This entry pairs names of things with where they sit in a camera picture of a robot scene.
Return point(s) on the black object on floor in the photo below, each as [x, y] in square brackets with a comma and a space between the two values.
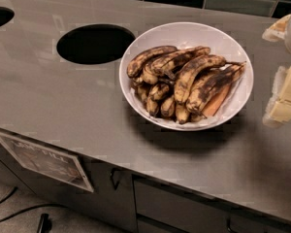
[45, 224]

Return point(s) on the white bowl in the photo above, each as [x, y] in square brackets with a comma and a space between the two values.
[184, 35]

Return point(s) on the short banana left inner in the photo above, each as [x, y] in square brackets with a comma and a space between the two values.
[148, 76]

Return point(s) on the framed landfill sign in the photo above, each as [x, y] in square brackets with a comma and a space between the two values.
[55, 164]

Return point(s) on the spotted banana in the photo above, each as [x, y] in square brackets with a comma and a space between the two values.
[165, 64]
[189, 72]
[136, 64]

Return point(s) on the black cabinet handle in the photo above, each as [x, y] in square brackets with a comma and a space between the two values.
[114, 178]

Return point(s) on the small banana middle left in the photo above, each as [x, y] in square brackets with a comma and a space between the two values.
[159, 91]

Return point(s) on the small banana front right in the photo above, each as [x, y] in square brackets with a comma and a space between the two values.
[182, 114]

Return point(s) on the grey cabinet drawer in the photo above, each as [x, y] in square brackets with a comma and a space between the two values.
[180, 211]

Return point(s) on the small banana front middle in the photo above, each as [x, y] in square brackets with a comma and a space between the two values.
[168, 107]

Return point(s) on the small banana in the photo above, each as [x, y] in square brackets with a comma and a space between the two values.
[168, 107]
[182, 114]
[159, 91]
[152, 107]

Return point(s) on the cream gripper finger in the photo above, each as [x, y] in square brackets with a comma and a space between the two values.
[278, 31]
[278, 110]

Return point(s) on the small banana front left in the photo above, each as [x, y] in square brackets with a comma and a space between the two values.
[152, 107]

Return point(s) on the blackened banana right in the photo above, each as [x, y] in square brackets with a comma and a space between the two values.
[206, 88]

